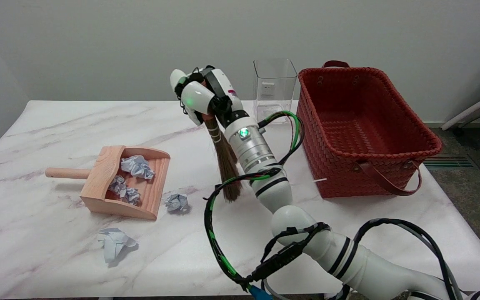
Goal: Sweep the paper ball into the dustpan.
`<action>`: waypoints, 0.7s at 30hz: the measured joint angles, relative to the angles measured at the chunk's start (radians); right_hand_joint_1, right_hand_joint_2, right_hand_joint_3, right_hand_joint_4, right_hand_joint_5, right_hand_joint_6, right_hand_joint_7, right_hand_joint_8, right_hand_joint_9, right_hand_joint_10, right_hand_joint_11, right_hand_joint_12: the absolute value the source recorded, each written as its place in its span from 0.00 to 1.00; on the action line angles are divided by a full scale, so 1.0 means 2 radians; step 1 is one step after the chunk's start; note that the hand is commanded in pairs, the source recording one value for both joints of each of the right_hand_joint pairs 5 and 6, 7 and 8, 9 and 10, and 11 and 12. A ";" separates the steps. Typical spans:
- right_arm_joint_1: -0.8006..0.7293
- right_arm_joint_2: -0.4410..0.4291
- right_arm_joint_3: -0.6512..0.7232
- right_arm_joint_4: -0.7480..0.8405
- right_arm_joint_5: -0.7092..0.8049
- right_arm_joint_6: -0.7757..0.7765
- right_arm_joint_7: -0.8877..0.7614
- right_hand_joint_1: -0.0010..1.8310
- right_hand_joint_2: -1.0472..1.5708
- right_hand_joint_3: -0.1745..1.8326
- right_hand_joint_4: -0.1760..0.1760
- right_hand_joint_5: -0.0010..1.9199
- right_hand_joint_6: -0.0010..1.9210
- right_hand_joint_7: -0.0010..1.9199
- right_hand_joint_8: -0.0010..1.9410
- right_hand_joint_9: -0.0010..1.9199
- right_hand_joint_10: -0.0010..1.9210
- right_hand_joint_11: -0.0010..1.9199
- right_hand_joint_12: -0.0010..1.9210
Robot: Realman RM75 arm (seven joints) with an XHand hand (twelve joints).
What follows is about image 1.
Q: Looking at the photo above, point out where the floor vent grille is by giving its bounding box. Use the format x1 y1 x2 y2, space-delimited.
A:
422 155 480 169

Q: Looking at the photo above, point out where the red woven basket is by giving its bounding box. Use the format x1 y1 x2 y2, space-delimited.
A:
296 61 443 199

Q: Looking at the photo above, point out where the wooden dustpan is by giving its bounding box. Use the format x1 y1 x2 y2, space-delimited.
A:
45 145 170 220

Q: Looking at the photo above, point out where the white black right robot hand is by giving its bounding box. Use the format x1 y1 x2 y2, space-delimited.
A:
170 66 250 129

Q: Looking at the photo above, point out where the thick white tube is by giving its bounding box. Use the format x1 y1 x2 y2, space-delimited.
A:
441 87 480 131

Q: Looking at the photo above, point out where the brown straw hand broom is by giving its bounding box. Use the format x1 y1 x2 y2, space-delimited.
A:
198 79 243 203

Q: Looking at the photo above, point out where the large paper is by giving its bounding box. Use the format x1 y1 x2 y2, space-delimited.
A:
97 228 138 264

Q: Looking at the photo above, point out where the black green robot cable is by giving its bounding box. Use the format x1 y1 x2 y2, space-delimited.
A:
204 110 305 290

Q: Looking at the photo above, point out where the black cable with blue plug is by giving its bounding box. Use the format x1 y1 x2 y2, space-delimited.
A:
246 219 463 300

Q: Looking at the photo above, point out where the clear plastic container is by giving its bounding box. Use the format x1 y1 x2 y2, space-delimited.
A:
253 58 298 125

